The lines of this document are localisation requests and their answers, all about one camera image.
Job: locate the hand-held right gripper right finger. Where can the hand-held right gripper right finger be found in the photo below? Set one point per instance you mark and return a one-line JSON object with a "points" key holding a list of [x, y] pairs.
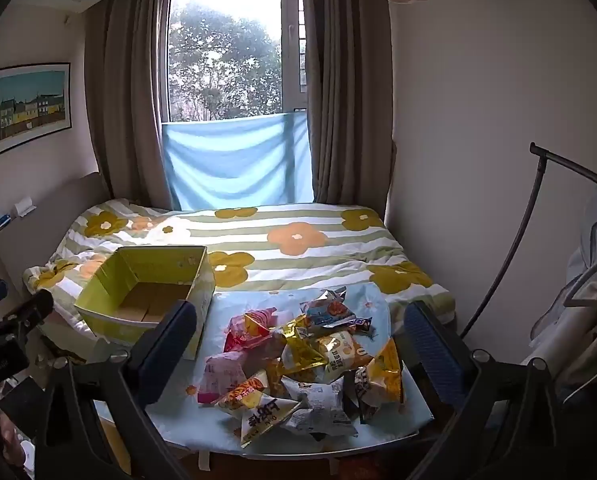
{"points": [[433, 355]]}

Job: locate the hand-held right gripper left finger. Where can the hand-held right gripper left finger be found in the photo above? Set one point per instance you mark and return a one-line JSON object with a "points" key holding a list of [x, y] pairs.
{"points": [[166, 355]]}

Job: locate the yellow-green cardboard box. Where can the yellow-green cardboard box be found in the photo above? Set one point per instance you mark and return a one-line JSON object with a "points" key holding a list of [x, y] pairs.
{"points": [[188, 280]]}

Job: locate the pile of snack packets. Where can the pile of snack packets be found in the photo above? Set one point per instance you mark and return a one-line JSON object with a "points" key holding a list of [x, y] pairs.
{"points": [[303, 375]]}

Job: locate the small blue box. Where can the small blue box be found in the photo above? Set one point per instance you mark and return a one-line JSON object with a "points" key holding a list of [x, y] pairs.
{"points": [[2, 220]]}

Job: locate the light blue daisy tablecloth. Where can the light blue daisy tablecloth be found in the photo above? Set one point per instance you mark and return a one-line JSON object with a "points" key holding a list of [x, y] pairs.
{"points": [[228, 310]]}

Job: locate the brown chocolate bar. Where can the brown chocolate bar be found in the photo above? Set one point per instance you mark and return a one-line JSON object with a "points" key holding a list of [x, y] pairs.
{"points": [[361, 325]]}

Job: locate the blue cake snack packet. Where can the blue cake snack packet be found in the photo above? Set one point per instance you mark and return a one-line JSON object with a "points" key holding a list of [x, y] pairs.
{"points": [[328, 310]]}

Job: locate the black metal clothes rack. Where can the black metal clothes rack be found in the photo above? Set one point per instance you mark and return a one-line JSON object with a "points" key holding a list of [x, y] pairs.
{"points": [[520, 230]]}

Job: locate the floral striped blanket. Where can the floral striped blanket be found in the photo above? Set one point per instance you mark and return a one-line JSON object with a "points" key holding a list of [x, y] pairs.
{"points": [[298, 240]]}

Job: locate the white hanging clothes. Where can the white hanging clothes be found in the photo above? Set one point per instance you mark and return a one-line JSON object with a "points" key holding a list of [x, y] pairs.
{"points": [[593, 280]]}

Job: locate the framed picture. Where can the framed picture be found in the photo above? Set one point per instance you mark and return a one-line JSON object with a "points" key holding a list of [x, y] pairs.
{"points": [[28, 110]]}

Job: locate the light blue window cloth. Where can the light blue window cloth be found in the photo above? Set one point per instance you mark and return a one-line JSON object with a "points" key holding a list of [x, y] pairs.
{"points": [[233, 165]]}

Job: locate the brown curtain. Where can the brown curtain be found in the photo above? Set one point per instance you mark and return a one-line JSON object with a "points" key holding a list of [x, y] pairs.
{"points": [[128, 100], [348, 85]]}

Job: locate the window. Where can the window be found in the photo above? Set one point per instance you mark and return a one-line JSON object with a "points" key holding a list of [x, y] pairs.
{"points": [[228, 50]]}

